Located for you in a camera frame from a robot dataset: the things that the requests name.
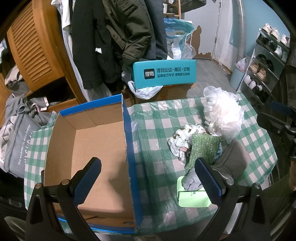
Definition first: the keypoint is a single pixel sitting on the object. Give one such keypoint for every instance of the green checkered tablecloth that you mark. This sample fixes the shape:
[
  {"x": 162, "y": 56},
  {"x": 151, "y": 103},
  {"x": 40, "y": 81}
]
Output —
[{"x": 153, "y": 123}]

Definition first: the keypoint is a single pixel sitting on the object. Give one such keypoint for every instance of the green glitter sponge cloth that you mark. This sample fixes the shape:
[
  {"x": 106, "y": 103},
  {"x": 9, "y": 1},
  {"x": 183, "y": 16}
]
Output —
[{"x": 203, "y": 146}]

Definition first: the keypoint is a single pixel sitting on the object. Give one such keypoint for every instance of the dark hanging coats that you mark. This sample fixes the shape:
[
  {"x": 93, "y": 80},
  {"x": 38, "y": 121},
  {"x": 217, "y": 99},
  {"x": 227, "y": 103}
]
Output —
[{"x": 110, "y": 36}]

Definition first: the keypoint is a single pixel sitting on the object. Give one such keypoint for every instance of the white patterned plastic bag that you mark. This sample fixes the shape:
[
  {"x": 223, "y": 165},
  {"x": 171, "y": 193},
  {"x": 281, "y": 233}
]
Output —
[{"x": 181, "y": 142}]

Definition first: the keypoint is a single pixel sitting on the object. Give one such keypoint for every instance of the grey fleece slipper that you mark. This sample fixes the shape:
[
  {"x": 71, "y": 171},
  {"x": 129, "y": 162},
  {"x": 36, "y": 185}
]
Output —
[{"x": 233, "y": 161}]

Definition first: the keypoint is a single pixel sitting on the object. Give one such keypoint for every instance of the person right hand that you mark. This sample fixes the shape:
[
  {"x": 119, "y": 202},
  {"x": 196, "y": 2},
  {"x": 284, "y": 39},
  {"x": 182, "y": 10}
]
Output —
[{"x": 292, "y": 181}]

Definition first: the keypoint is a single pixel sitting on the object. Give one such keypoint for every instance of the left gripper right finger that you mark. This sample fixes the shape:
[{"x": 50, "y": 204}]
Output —
[{"x": 222, "y": 194}]

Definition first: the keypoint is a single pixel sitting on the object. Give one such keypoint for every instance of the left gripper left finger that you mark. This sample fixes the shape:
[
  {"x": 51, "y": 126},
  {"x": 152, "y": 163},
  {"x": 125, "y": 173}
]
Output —
[{"x": 71, "y": 193}]

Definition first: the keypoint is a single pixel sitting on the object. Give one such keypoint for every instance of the grey printed tote bag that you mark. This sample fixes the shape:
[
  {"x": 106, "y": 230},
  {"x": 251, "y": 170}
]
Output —
[{"x": 22, "y": 117}]

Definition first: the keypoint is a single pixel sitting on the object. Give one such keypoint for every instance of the blue white plastic sack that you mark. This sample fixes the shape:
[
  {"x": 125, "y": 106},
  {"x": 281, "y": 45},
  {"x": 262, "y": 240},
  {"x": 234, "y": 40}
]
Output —
[{"x": 179, "y": 39}]

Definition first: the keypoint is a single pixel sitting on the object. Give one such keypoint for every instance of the metal shoe rack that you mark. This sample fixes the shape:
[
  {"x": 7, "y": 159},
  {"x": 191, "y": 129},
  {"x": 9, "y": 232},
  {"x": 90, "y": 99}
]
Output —
[{"x": 265, "y": 66}]

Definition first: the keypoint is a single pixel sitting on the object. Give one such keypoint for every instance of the blue cardboard box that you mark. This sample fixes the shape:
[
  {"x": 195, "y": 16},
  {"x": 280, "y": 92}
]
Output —
[{"x": 96, "y": 137}]

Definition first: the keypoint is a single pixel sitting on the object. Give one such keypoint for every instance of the light green pouch bag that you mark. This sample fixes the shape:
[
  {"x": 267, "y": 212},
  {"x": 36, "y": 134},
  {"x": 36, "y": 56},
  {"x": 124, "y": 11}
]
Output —
[{"x": 195, "y": 199}]

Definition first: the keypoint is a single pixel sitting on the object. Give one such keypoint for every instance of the teal shoe box lid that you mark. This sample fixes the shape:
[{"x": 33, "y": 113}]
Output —
[{"x": 164, "y": 72}]

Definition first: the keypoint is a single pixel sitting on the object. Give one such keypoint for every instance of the small grey sock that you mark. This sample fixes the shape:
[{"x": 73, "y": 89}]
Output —
[{"x": 191, "y": 181}]

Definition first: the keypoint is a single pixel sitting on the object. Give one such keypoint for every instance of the wooden louvered wardrobe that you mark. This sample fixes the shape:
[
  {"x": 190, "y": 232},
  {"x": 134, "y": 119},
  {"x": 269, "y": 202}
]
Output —
[{"x": 32, "y": 30}]

